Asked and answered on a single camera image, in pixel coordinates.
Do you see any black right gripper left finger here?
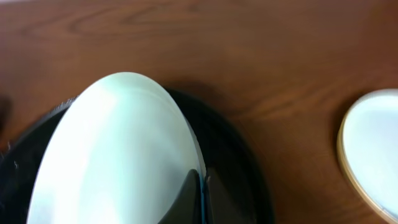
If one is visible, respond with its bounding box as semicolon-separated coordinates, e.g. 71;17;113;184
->
159;169;201;224

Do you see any yellow plate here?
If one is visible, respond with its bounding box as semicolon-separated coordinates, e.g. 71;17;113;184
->
337;90;398;224

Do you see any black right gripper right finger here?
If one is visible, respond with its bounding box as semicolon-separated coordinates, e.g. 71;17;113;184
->
205;169;252;224

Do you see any round black tray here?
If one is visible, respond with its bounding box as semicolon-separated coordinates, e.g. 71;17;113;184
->
1;88;274;223

